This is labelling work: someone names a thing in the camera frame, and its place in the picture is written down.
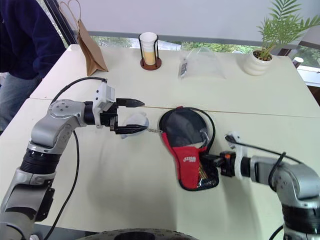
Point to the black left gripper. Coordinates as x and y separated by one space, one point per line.
109 117

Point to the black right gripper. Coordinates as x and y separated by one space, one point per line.
227 166

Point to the red black paddle case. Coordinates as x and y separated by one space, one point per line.
186 160

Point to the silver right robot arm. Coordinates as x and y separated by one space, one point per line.
292 177

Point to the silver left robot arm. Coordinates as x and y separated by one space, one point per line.
45 130

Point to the black table tennis paddle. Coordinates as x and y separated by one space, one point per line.
185 125

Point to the cup in black holder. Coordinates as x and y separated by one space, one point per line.
150 67

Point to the beige paper cup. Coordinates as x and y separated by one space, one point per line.
148 57

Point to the brown paper bag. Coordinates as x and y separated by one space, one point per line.
93 55

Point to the white paper cup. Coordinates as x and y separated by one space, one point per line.
148 40

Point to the clear plastic bag with label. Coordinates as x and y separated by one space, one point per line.
202 65

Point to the white ribbed plant pot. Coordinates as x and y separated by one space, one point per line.
257 65

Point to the person in navy sweater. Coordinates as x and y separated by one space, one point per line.
25 37

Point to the green palm plant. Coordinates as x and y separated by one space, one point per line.
282 27

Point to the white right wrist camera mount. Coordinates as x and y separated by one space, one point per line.
239 150

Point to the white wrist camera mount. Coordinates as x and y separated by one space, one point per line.
100 94
239 150

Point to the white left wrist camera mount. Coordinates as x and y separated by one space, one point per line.
100 94

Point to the black window frame post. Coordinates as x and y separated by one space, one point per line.
58 17

